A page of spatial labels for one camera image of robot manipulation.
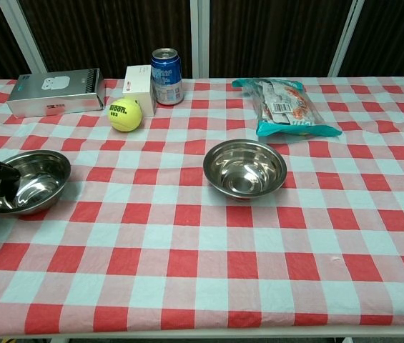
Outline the yellow tennis ball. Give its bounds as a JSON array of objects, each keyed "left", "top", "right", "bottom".
[{"left": 107, "top": 97, "right": 143, "bottom": 133}]

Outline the teal snack bag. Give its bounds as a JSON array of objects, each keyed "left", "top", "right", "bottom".
[{"left": 232, "top": 78, "right": 343, "bottom": 137}]

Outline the silver earbuds box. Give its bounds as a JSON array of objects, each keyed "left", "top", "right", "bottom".
[{"left": 6, "top": 68, "right": 105, "bottom": 119}]

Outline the small white box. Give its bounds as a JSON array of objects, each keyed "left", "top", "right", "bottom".
[{"left": 122, "top": 64, "right": 157, "bottom": 117}]

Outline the red white checkered tablecloth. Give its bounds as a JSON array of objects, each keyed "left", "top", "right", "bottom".
[{"left": 0, "top": 76, "right": 404, "bottom": 337}]

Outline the white partition post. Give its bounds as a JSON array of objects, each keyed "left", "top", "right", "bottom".
[
  {"left": 327, "top": 0, "right": 366, "bottom": 78},
  {"left": 0, "top": 0, "right": 48, "bottom": 74},
  {"left": 190, "top": 0, "right": 210, "bottom": 79}
]

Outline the blue drink can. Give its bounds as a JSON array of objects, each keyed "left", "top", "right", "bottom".
[{"left": 151, "top": 48, "right": 183, "bottom": 106}]

